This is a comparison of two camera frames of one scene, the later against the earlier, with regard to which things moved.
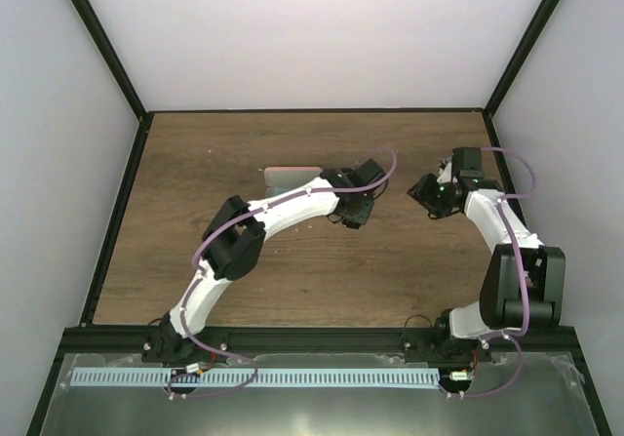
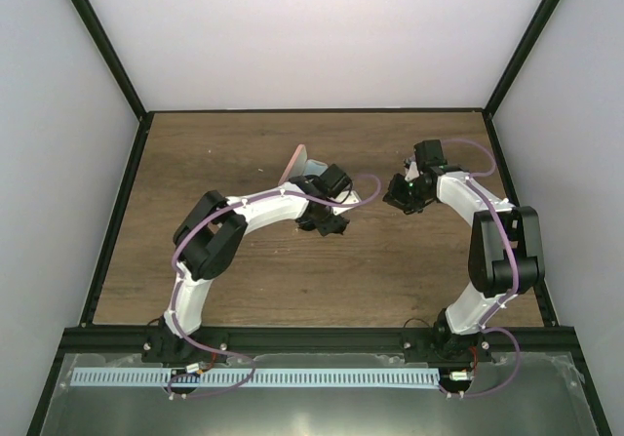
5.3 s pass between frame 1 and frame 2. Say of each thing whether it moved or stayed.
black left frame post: stayed
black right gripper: moved
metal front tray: stayed
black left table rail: stayed
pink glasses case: moved
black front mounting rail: stayed
